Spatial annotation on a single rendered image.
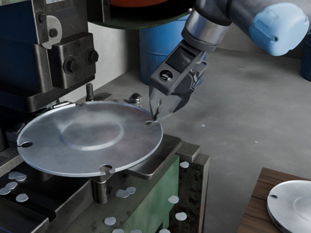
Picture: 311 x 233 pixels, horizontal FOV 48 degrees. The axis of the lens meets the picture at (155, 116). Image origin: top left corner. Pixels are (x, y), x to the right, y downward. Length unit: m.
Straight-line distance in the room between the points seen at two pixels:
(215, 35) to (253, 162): 1.49
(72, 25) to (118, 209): 0.37
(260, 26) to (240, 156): 1.59
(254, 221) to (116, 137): 0.62
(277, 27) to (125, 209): 0.45
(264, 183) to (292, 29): 0.86
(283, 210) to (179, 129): 1.24
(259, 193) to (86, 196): 0.71
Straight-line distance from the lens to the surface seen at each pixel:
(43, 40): 0.58
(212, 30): 0.63
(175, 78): 0.61
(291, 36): 0.55
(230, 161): 2.04
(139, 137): 0.69
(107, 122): 0.74
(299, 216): 1.20
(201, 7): 0.62
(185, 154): 0.90
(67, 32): 0.68
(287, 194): 1.27
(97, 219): 0.72
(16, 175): 0.77
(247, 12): 0.56
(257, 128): 2.41
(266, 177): 1.36
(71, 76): 0.65
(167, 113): 0.72
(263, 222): 1.17
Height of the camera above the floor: 1.14
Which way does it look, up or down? 28 degrees down
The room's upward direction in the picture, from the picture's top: straight up
